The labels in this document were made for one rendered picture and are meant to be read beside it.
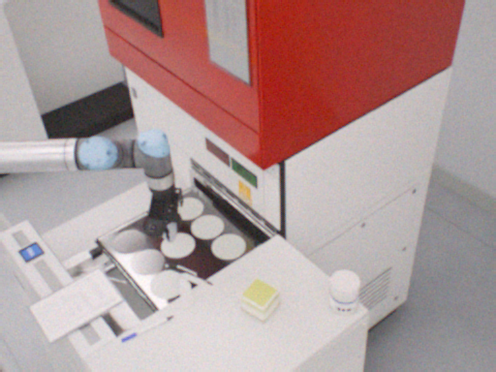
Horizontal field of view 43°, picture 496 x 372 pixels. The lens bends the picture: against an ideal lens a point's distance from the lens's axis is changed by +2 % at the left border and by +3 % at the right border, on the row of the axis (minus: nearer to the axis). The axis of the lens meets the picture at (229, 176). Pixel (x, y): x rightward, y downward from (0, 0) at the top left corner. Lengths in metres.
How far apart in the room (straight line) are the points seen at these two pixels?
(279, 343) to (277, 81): 0.62
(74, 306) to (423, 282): 1.76
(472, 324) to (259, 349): 1.50
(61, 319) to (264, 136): 0.70
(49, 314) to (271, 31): 0.90
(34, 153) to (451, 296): 2.03
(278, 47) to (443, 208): 2.07
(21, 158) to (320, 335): 0.82
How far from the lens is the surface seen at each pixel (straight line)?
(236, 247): 1.82
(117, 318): 1.74
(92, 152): 1.41
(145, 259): 1.83
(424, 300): 2.90
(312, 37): 1.47
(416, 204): 2.32
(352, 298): 1.54
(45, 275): 1.80
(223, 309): 1.60
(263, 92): 1.43
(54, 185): 3.61
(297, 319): 1.58
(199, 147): 1.94
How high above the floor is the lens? 2.24
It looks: 41 degrees down
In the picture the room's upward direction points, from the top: 5 degrees counter-clockwise
